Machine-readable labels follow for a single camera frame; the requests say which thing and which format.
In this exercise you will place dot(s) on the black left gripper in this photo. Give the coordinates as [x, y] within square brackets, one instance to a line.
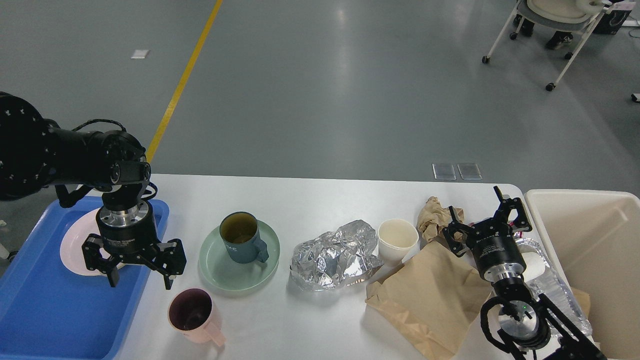
[128, 233]

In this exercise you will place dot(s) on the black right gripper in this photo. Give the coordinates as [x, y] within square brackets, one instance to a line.
[493, 247]

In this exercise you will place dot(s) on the pink mug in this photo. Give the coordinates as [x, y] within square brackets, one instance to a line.
[194, 313]

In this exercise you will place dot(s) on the green plate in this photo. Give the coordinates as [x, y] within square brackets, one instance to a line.
[221, 273]

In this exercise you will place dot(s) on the dark teal mug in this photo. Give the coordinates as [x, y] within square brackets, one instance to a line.
[241, 236]

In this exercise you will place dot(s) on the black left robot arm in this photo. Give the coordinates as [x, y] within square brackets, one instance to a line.
[36, 153]

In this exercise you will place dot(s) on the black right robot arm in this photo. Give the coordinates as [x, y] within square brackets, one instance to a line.
[514, 320]

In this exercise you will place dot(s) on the crumpled brown paper ball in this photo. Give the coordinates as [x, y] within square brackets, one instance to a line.
[432, 219]

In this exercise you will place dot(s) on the pink plate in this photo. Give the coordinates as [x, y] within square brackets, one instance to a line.
[70, 250]

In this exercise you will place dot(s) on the floor socket plate right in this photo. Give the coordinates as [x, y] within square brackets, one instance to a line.
[469, 171]

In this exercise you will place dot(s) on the floor socket plate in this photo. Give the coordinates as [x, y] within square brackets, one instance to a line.
[444, 171]
[469, 171]

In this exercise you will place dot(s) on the clear plastic bottle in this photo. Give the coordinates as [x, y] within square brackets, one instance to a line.
[542, 278]

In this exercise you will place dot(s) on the floor socket plate left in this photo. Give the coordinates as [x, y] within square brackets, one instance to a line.
[444, 171]

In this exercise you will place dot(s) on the brown paper bag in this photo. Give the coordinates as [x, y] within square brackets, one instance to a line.
[432, 300]

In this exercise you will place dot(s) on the white paper cup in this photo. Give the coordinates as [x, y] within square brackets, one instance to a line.
[396, 238]

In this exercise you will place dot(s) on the blue plastic tray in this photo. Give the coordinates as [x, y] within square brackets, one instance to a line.
[48, 312]

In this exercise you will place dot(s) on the beige plastic bin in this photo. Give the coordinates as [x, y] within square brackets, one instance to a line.
[594, 237]

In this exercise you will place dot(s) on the crumpled aluminium foil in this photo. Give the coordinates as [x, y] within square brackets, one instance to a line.
[336, 259]

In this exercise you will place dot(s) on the white paper on floor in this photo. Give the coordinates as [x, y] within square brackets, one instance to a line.
[140, 54]

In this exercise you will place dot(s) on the person's feet under chair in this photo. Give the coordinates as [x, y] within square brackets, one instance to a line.
[557, 41]

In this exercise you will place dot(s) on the white office chair right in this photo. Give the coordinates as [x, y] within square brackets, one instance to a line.
[575, 16]

